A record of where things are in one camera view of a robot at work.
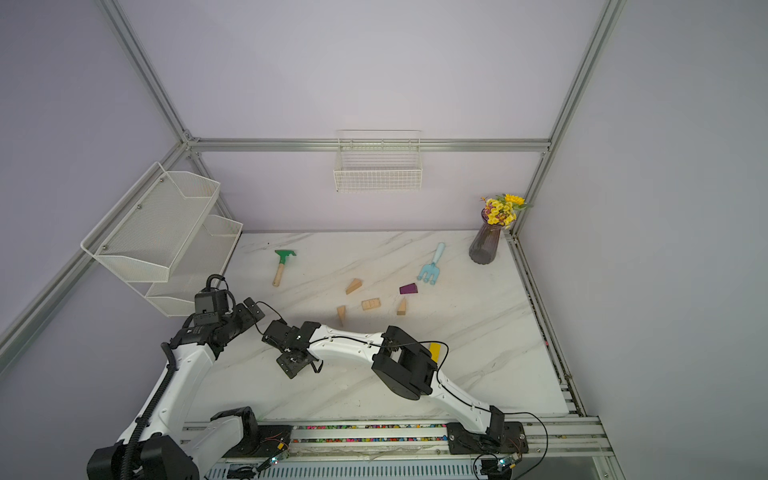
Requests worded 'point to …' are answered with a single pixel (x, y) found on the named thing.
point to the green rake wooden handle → (280, 269)
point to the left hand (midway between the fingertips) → (245, 321)
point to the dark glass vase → (485, 242)
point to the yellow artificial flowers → (501, 210)
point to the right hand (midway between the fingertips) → (304, 359)
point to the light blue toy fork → (432, 270)
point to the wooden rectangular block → (371, 304)
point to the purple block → (408, 289)
